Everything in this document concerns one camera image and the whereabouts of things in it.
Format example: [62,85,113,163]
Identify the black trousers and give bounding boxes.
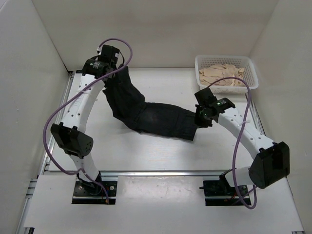
[103,67,197,141]

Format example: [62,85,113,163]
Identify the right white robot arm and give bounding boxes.
[195,98,290,195]

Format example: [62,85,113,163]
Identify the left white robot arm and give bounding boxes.
[51,52,118,196]

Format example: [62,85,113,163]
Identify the beige trousers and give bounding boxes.
[199,64,245,86]

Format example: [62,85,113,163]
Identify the white plastic basket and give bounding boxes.
[195,55,258,94]

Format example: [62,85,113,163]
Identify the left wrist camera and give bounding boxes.
[97,45,120,63]

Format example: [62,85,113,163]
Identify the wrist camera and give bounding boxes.
[97,45,120,63]
[195,87,217,106]

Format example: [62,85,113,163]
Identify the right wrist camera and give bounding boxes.
[195,87,217,106]

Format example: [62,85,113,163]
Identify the right aluminium frame rail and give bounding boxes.
[245,94,280,176]

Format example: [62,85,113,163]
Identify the aluminium frame rail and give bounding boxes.
[245,94,280,176]
[25,72,74,200]

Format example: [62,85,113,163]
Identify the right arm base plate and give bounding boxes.
[200,180,244,207]

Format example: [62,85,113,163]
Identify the front aluminium rail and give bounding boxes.
[43,170,234,178]

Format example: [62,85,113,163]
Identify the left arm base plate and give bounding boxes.
[72,177,117,205]

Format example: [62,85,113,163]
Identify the left aluminium frame rail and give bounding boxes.
[25,72,74,200]

